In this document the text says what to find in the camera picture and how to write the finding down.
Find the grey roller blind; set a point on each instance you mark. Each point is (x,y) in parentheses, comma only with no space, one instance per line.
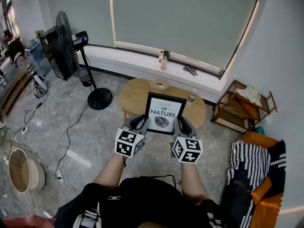
(185,20)

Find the person's left forearm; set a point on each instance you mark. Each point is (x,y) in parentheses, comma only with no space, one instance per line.
(110,170)

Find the glass tank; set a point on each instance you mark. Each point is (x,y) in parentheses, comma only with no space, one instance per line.
(39,56)

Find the person's black shirt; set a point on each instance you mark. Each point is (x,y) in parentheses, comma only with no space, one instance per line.
(147,203)

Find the low wooden cabinet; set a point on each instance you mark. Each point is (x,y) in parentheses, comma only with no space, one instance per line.
(14,94)

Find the wooden oval coffee table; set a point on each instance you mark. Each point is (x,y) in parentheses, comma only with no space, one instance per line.
(135,96)

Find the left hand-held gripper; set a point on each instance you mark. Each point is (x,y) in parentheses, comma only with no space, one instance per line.
(123,146)

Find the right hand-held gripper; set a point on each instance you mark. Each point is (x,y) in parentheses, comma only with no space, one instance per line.
(190,151)

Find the wooden side rack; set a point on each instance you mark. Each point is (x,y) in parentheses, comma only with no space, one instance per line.
(237,117)

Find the white power strip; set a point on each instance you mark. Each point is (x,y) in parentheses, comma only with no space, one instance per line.
(59,176)
(24,130)

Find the black white striped blanket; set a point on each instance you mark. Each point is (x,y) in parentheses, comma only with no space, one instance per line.
(247,165)

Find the clear plastic bottle green label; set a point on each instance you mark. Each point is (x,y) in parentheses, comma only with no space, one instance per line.
(192,98)

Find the beige ribbed round vase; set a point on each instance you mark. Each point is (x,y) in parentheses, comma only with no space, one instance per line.
(159,85)

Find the pink cloth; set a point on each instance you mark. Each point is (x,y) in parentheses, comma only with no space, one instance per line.
(26,222)

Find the person's right forearm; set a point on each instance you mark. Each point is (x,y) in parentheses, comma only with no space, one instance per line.
(192,182)

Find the black framed nature print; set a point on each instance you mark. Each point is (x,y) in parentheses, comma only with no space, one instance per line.
(164,113)

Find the small bottle red cap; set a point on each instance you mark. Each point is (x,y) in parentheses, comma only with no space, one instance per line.
(161,57)

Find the white crumpled cloth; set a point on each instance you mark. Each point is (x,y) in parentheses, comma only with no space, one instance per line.
(250,94)

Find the round wicker basket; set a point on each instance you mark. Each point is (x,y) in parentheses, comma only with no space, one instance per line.
(21,172)

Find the clear bottle yellow cap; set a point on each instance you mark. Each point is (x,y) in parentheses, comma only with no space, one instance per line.
(164,64)

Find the teal object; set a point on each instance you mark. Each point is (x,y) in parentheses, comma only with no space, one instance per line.
(260,130)

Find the black cabinet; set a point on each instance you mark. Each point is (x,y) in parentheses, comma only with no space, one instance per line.
(53,51)

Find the black standing fan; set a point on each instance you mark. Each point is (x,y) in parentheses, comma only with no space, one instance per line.
(65,44)

